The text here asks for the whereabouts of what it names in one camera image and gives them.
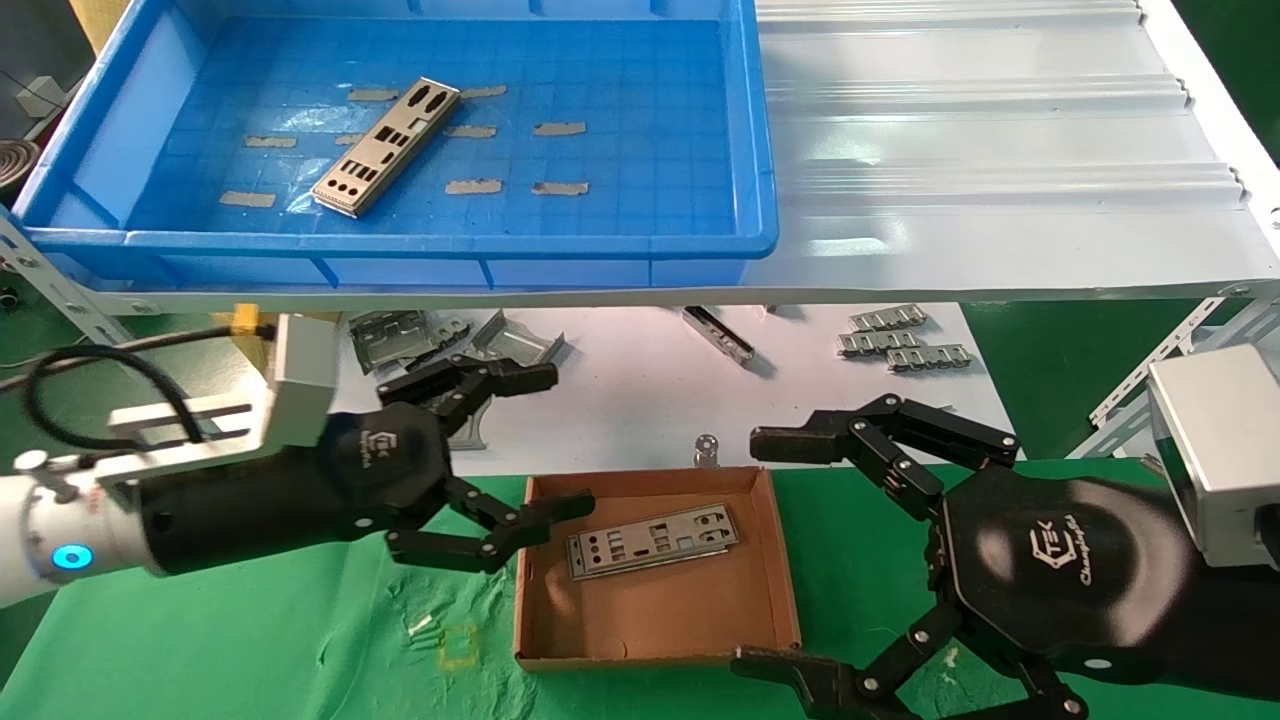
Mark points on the yellow woven sack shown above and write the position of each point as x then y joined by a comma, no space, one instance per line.
95,20
255,355

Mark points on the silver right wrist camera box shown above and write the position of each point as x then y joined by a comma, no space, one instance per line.
1220,450

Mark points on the small silver binder clip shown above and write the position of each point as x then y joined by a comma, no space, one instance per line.
707,447

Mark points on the white power adapter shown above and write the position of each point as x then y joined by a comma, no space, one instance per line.
40,97

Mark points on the blue plastic tray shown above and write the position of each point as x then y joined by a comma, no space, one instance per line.
650,120

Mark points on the grey spiral coil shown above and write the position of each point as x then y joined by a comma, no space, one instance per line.
12,162

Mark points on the white metal shelf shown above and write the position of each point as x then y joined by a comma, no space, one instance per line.
950,150

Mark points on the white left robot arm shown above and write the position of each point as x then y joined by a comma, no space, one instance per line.
30,530

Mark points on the metal IO shield plate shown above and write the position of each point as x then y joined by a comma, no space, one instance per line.
650,540
660,564
385,145

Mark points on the white tape scrap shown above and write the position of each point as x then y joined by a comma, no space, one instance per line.
422,625

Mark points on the slotted steel shelf leg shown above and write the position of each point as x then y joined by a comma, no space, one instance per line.
1112,418
60,290

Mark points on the brown cardboard box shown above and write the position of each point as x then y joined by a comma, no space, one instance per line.
660,620

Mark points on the green cloth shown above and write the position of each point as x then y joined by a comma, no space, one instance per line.
250,640

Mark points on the narrow metal bar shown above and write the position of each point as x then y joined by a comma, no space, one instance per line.
718,335

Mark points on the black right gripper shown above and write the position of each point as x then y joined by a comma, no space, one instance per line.
1060,570

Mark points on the white board sheet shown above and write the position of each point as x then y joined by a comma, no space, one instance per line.
620,400

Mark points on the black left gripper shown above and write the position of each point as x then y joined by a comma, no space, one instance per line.
300,490

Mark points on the U-shaped metal bracket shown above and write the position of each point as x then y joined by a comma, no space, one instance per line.
520,345

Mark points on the grey stamped metal bracket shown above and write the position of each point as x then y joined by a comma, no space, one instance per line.
400,340

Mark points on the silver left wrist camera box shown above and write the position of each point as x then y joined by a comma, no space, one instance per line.
300,380

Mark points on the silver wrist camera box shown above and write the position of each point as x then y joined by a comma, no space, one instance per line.
1220,450
300,380

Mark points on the flat metal frame plate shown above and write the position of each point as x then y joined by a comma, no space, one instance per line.
475,430

